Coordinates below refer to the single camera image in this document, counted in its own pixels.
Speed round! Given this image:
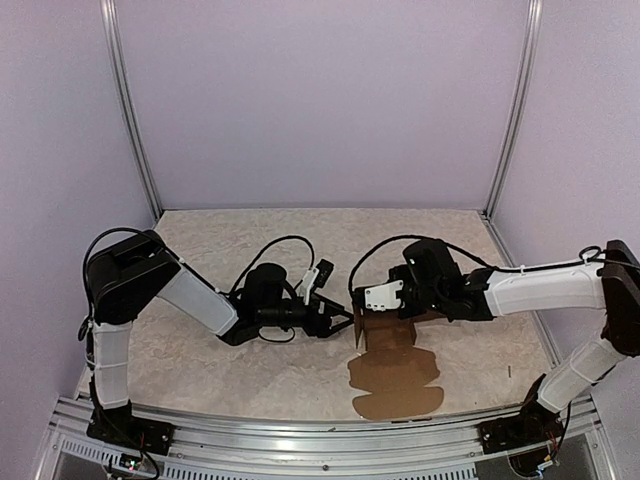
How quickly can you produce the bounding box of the left aluminium frame post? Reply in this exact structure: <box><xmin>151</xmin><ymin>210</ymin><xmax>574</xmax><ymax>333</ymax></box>
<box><xmin>99</xmin><ymin>0</ymin><xmax>164</xmax><ymax>222</ymax></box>

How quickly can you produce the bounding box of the aluminium frame post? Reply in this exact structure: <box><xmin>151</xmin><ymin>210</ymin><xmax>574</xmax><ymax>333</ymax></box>
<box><xmin>483</xmin><ymin>0</ymin><xmax>543</xmax><ymax>222</ymax></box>
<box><xmin>99</xmin><ymin>0</ymin><xmax>164</xmax><ymax>222</ymax></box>

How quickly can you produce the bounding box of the front aluminium rail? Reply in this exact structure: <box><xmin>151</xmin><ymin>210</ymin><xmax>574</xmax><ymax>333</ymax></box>
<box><xmin>32</xmin><ymin>396</ymin><xmax>621</xmax><ymax>479</ymax></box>

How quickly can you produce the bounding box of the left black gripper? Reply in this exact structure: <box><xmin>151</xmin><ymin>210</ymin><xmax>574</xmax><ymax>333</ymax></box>
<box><xmin>259</xmin><ymin>292</ymin><xmax>357</xmax><ymax>339</ymax></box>

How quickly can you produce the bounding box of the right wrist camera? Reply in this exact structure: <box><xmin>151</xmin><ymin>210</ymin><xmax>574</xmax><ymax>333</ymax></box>
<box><xmin>352</xmin><ymin>280</ymin><xmax>404</xmax><ymax>312</ymax></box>

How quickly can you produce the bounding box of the right aluminium frame post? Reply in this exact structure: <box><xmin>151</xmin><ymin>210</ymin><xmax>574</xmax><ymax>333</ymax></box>
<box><xmin>483</xmin><ymin>0</ymin><xmax>543</xmax><ymax>222</ymax></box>

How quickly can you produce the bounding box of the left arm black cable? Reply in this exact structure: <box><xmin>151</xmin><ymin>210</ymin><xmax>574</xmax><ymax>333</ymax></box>
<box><xmin>227</xmin><ymin>235</ymin><xmax>317</xmax><ymax>301</ymax></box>

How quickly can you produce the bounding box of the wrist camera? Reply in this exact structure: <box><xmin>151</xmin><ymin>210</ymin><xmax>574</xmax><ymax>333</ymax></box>
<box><xmin>296</xmin><ymin>259</ymin><xmax>334</xmax><ymax>305</ymax></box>
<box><xmin>352</xmin><ymin>280</ymin><xmax>404</xmax><ymax>312</ymax></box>

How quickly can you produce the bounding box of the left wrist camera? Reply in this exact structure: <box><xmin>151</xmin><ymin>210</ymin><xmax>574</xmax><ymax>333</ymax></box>
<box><xmin>296</xmin><ymin>259</ymin><xmax>334</xmax><ymax>305</ymax></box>

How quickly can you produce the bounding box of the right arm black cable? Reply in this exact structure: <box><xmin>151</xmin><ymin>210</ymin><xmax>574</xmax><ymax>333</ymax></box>
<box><xmin>347</xmin><ymin>234</ymin><xmax>501</xmax><ymax>296</ymax></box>

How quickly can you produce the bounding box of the brown cardboard box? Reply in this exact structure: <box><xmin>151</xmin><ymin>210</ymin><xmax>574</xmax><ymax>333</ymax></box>
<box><xmin>347</xmin><ymin>306</ymin><xmax>444</xmax><ymax>421</ymax></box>

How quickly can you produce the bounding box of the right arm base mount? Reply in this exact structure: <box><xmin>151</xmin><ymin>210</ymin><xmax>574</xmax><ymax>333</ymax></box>
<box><xmin>477</xmin><ymin>414</ymin><xmax>563</xmax><ymax>454</ymax></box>

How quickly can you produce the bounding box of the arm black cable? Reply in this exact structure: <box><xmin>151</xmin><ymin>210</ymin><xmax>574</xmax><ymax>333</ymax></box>
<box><xmin>347</xmin><ymin>234</ymin><xmax>501</xmax><ymax>296</ymax></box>
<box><xmin>227</xmin><ymin>235</ymin><xmax>317</xmax><ymax>301</ymax></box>

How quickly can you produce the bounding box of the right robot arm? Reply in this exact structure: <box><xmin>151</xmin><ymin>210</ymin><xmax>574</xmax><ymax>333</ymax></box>
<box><xmin>391</xmin><ymin>238</ymin><xmax>639</xmax><ymax>444</ymax></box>

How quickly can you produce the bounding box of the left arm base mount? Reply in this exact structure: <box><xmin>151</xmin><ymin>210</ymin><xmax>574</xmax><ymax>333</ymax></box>
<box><xmin>87</xmin><ymin>417</ymin><xmax>175</xmax><ymax>456</ymax></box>

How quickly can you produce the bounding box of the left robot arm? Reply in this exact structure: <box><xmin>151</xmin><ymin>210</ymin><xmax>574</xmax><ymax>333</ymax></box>
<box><xmin>78</xmin><ymin>228</ymin><xmax>354</xmax><ymax>445</ymax></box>

